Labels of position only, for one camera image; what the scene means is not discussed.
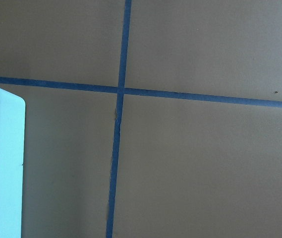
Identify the light blue plastic bin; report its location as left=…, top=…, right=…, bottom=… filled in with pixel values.
left=0, top=88, right=25, bottom=238

